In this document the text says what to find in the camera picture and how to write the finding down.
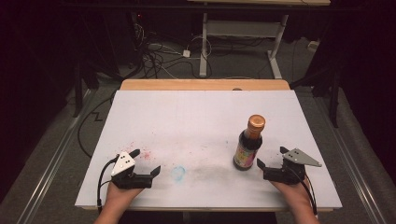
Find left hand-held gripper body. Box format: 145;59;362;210
110;150;154;190

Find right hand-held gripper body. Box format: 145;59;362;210
262;147;323;186

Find dark sauce bottle gold cap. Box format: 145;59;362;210
233;114;267;172

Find person's right hand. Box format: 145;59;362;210
269;178;313;211

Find person's left hand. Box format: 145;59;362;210
104;181;145;211

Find white board sheet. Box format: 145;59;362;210
74;89;344;210

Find wooden table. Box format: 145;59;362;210
120;78;291;91

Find white box on floor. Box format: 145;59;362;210
307;39;321;52

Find light desk top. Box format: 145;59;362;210
186;0;332;7

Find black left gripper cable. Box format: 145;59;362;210
96;156;120;216

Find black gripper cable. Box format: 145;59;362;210
286;166;319;218
96;156;120;216

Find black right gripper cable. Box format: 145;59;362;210
286;166;319;218

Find black floor cable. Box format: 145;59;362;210
77;90;118;158

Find metal floor rail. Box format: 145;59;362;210
314;92;387;224
17;90;94;224

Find tangle of floor cables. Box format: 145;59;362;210
134;21;213;80

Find white metal desk frame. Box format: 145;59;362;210
199;12;289;79

